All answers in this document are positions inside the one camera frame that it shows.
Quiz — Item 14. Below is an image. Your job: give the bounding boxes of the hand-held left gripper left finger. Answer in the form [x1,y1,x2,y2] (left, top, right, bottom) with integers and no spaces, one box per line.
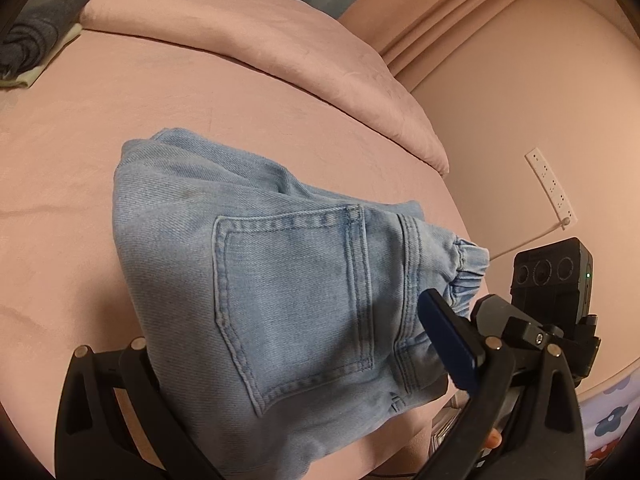
[56,337,223,480]

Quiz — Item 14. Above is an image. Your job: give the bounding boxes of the light blue denim pants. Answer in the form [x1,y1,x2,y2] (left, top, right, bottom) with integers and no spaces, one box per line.
[111,127,491,480]

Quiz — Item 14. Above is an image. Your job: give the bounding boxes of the pink bed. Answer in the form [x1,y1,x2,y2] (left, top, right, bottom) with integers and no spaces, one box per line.
[0,25,473,480]

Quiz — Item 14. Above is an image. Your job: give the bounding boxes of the pink pillow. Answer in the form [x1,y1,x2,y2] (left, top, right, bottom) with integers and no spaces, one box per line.
[50,0,450,177]

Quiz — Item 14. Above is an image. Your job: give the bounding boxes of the pink curtain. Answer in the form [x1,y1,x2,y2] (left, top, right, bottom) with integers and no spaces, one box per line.
[337,0,553,92]

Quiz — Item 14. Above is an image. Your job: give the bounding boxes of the pale folded cloth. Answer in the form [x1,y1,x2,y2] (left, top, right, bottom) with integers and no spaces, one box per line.
[0,22,83,92]

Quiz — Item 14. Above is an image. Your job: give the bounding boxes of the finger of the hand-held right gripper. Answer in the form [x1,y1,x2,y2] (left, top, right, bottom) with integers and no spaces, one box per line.
[472,294,538,348]

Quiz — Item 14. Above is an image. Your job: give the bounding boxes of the white power cable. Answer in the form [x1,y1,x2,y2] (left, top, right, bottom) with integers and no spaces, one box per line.
[489,217,571,263]

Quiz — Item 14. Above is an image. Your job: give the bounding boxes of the dark folded clothes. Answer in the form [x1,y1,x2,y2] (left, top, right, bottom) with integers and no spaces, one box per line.
[0,0,94,81]

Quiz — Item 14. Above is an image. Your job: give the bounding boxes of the floral printed cloth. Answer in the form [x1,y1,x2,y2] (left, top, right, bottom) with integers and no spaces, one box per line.
[579,367,632,473]

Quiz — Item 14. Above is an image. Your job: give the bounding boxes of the white power strip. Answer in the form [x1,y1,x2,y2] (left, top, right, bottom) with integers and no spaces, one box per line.
[525,147,578,231]

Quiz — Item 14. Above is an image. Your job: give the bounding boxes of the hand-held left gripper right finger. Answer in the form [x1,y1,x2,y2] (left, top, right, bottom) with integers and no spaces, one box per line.
[417,289,587,480]

